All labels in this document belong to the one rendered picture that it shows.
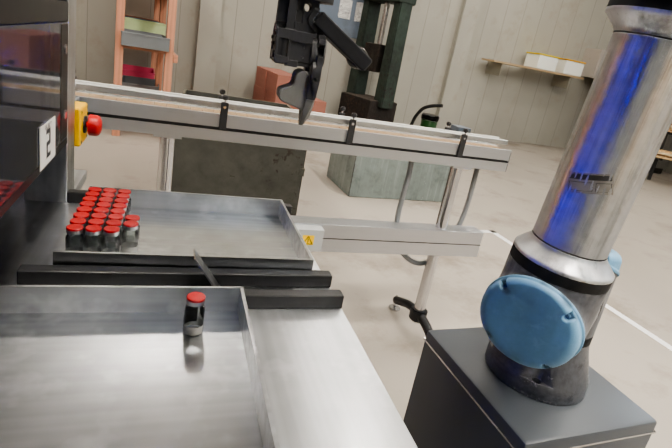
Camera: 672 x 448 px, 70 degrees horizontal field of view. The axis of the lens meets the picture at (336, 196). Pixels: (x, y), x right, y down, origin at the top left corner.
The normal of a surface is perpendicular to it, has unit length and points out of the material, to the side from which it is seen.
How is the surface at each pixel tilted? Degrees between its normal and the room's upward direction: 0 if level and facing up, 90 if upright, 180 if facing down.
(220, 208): 90
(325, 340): 0
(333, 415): 0
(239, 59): 90
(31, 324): 0
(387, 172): 90
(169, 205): 90
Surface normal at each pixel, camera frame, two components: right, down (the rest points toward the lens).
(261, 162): 0.22, 0.33
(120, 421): 0.18, -0.94
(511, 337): -0.64, 0.25
